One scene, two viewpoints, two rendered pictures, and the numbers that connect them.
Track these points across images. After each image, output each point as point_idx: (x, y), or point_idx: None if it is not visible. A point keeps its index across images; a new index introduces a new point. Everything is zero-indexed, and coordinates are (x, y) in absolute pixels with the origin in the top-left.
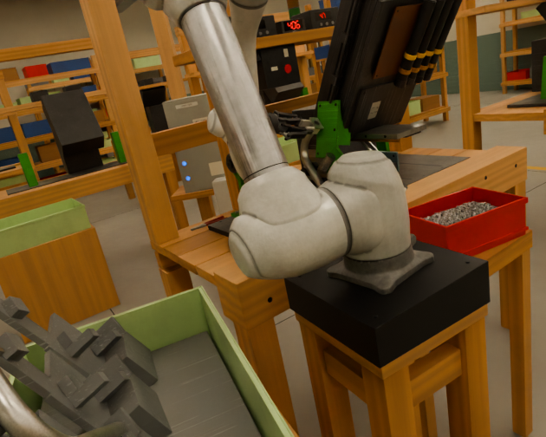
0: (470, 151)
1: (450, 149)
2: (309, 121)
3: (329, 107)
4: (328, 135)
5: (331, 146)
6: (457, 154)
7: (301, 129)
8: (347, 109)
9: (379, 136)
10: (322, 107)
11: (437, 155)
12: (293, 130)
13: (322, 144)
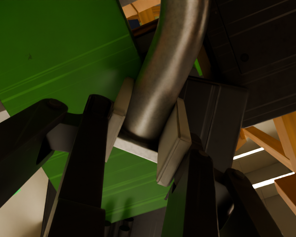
0: (128, 14)
1: (159, 2)
2: (159, 146)
3: (115, 200)
4: (60, 93)
5: (10, 58)
6: (129, 7)
7: (61, 178)
8: (52, 194)
9: None
10: (157, 188)
11: (136, 0)
12: (53, 208)
13: (72, 38)
